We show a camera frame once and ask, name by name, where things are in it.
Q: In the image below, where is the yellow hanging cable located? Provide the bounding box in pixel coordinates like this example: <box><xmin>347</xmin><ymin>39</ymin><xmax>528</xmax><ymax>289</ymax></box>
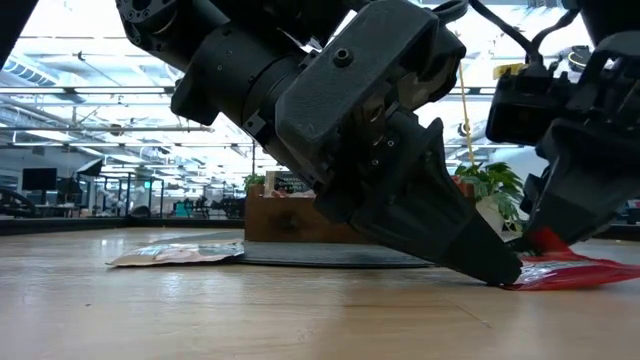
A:
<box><xmin>457</xmin><ymin>62</ymin><xmax>477</xmax><ymax>167</ymax></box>

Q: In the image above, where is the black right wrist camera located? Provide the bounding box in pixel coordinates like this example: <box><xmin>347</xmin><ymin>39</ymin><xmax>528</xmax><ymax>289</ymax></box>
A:
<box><xmin>485</xmin><ymin>74</ymin><xmax>559</xmax><ymax>147</ymax></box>

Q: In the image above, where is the round grey woven placemat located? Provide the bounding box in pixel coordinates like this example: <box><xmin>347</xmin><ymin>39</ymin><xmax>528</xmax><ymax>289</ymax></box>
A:
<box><xmin>164</xmin><ymin>228</ymin><xmax>437</xmax><ymax>270</ymax></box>

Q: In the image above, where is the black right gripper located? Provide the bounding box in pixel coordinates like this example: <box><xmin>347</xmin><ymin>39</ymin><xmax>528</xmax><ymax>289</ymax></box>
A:
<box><xmin>518</xmin><ymin>30</ymin><xmax>640</xmax><ymax>247</ymax></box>

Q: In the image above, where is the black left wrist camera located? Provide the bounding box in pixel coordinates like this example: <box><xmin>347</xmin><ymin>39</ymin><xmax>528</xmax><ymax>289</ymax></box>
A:
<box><xmin>399</xmin><ymin>24</ymin><xmax>469</xmax><ymax>112</ymax></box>

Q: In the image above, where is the potted green plant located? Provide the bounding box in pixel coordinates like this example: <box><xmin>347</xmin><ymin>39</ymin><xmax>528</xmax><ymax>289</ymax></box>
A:
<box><xmin>452</xmin><ymin>160</ymin><xmax>531</xmax><ymax>236</ymax></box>

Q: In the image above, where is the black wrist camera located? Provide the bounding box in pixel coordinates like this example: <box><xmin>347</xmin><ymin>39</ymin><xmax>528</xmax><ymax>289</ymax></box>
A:
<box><xmin>399</xmin><ymin>24</ymin><xmax>469</xmax><ymax>112</ymax></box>
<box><xmin>485</xmin><ymin>74</ymin><xmax>559</xmax><ymax>147</ymax></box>

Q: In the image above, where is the wooden compartment box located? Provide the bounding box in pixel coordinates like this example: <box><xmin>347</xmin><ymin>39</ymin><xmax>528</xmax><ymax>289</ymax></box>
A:
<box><xmin>243</xmin><ymin>182</ymin><xmax>476</xmax><ymax>245</ymax></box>

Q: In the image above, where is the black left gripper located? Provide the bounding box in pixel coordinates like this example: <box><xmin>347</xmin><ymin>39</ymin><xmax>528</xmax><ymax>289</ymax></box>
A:
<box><xmin>273</xmin><ymin>0</ymin><xmax>439</xmax><ymax>187</ymax></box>

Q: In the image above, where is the small distant green plant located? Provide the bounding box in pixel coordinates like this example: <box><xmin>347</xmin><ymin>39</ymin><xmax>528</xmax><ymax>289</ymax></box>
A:
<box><xmin>243</xmin><ymin>173</ymin><xmax>266</xmax><ymax>194</ymax></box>

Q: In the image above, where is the yellow cable tag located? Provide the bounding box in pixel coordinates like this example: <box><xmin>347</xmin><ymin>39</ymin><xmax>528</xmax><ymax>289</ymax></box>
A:
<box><xmin>492</xmin><ymin>62</ymin><xmax>530</xmax><ymax>81</ymax></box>

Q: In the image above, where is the black desk monitor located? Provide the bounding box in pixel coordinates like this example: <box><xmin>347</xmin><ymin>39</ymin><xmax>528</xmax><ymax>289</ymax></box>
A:
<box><xmin>21</xmin><ymin>167</ymin><xmax>58</xmax><ymax>192</ymax></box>

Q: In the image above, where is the black aluminium table frame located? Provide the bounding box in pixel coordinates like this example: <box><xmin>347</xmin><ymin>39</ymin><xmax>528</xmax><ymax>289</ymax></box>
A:
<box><xmin>0</xmin><ymin>215</ymin><xmax>640</xmax><ymax>242</ymax></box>

